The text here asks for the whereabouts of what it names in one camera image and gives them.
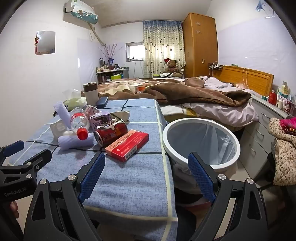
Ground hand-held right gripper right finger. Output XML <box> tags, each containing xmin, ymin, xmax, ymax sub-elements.
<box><xmin>188</xmin><ymin>152</ymin><xmax>275</xmax><ymax>241</ymax></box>

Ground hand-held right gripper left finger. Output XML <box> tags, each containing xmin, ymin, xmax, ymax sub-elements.
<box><xmin>23</xmin><ymin>152</ymin><xmax>107</xmax><ymax>241</ymax></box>

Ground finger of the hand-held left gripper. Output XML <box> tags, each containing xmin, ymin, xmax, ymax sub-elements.
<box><xmin>0</xmin><ymin>140</ymin><xmax>25</xmax><ymax>163</ymax></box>
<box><xmin>0</xmin><ymin>149</ymin><xmax>53</xmax><ymax>184</ymax></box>

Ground white round trash bin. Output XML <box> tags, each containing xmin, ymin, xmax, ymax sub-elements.
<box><xmin>162</xmin><ymin>118</ymin><xmax>241</xmax><ymax>195</ymax></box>

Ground lavender towel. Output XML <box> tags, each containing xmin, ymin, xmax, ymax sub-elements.
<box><xmin>58</xmin><ymin>133</ymin><xmax>94</xmax><ymax>149</ymax></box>

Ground red medicine box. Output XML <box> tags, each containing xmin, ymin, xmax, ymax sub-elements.
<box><xmin>105</xmin><ymin>130</ymin><xmax>149</xmax><ymax>163</ymax></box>

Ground crushed red can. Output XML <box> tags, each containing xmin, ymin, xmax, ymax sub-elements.
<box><xmin>94</xmin><ymin>118</ymin><xmax>128</xmax><ymax>146</ymax></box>

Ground lilac foam sleeve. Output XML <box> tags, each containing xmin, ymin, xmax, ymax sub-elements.
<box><xmin>53</xmin><ymin>101</ymin><xmax>71</xmax><ymax>132</ymax></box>

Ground clear plastic bottle red cap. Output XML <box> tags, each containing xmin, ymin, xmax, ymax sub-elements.
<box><xmin>69</xmin><ymin>108</ymin><xmax>90</xmax><ymax>141</ymax></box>

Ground purple milk carton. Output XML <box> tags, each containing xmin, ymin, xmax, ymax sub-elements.
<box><xmin>89</xmin><ymin>111</ymin><xmax>111</xmax><ymax>131</ymax></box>

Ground strawberry print milk carton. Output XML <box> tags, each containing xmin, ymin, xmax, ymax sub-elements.
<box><xmin>84</xmin><ymin>105</ymin><xmax>102</xmax><ymax>118</ymax></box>

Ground beige green box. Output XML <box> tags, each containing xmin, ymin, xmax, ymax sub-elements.
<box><xmin>110</xmin><ymin>110</ymin><xmax>130</xmax><ymax>122</ymax></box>

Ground person's left hand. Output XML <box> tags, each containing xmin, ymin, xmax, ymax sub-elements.
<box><xmin>10</xmin><ymin>201</ymin><xmax>20</xmax><ymax>219</ymax></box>

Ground pale pink duvet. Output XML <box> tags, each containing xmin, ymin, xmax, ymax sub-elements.
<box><xmin>159</xmin><ymin>76</ymin><xmax>259</xmax><ymax>128</ymax></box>

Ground black chair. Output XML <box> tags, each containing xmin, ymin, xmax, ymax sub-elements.
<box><xmin>259</xmin><ymin>139</ymin><xmax>285</xmax><ymax>193</ymax></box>

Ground soft tissue pack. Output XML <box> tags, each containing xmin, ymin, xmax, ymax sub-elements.
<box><xmin>62</xmin><ymin>89</ymin><xmax>87</xmax><ymax>110</ymax></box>

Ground dark blue glasses case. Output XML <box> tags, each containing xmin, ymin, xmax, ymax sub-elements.
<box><xmin>96</xmin><ymin>97</ymin><xmax>109</xmax><ymax>108</ymax></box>

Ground grey nightstand with drawers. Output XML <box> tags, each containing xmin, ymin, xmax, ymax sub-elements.
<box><xmin>240</xmin><ymin>94</ymin><xmax>294</xmax><ymax>179</ymax></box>

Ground white tumbler with brown lid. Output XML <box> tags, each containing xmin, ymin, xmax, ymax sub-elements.
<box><xmin>83</xmin><ymin>82</ymin><xmax>99</xmax><ymax>106</ymax></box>

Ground brown fleece blanket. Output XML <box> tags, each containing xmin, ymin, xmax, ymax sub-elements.
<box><xmin>81</xmin><ymin>77</ymin><xmax>252</xmax><ymax>107</ymax></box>

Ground red plaid cloth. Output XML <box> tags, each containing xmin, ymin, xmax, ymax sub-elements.
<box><xmin>279</xmin><ymin>117</ymin><xmax>296</xmax><ymax>136</ymax></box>

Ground cluttered side desk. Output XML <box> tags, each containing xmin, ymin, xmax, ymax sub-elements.
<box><xmin>96</xmin><ymin>67</ymin><xmax>129</xmax><ymax>84</ymax></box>

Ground red jar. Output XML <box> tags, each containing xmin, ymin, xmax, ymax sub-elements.
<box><xmin>268</xmin><ymin>90</ymin><xmax>278</xmax><ymax>105</ymax></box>

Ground wooden bed headboard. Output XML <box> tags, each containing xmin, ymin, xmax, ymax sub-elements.
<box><xmin>211</xmin><ymin>65</ymin><xmax>274</xmax><ymax>96</ymax></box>

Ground red cartoon face mug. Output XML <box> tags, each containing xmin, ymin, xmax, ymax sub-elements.
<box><xmin>283</xmin><ymin>100</ymin><xmax>294</xmax><ymax>114</ymax></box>

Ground brown teddy bear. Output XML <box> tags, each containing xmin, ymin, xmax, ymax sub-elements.
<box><xmin>162</xmin><ymin>58</ymin><xmax>183</xmax><ymax>78</ymax></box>

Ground dried flower branches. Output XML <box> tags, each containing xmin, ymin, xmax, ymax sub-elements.
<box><xmin>99</xmin><ymin>43</ymin><xmax>123</xmax><ymax>59</ymax></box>

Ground wooden wardrobe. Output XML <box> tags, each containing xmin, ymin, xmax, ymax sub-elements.
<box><xmin>183</xmin><ymin>13</ymin><xmax>219</xmax><ymax>78</ymax></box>

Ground small window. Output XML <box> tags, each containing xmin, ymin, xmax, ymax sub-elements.
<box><xmin>125</xmin><ymin>42</ymin><xmax>145</xmax><ymax>62</ymax></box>

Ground heart patterned curtain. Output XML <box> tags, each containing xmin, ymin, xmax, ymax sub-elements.
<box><xmin>142</xmin><ymin>20</ymin><xmax>185</xmax><ymax>78</ymax></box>

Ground wrapped air conditioner pipe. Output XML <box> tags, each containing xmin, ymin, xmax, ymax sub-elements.
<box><xmin>89</xmin><ymin>22</ymin><xmax>107</xmax><ymax>45</ymax></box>

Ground orange charging cable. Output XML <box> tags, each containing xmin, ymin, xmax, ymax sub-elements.
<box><xmin>242</xmin><ymin>68</ymin><xmax>251</xmax><ymax>90</ymax></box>

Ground wall mirror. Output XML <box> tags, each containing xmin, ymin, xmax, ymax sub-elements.
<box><xmin>35</xmin><ymin>30</ymin><xmax>56</xmax><ymax>55</ymax></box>

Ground covered wall air conditioner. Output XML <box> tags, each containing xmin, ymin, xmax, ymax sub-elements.
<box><xmin>63</xmin><ymin>0</ymin><xmax>99</xmax><ymax>25</ymax></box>

